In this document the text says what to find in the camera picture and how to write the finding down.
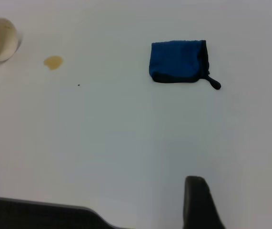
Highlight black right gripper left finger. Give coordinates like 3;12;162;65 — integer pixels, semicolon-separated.
182;176;226;229

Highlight brown coffee spill stain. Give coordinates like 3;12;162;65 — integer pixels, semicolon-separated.
43;55;64;71

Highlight blue black-trimmed cleaning cloth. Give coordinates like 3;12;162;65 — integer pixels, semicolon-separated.
148;40;222;91

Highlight white paper coffee cup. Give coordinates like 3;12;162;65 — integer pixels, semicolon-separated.
0;17;23;64

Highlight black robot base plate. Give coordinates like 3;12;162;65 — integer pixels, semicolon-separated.
0;195;136;229

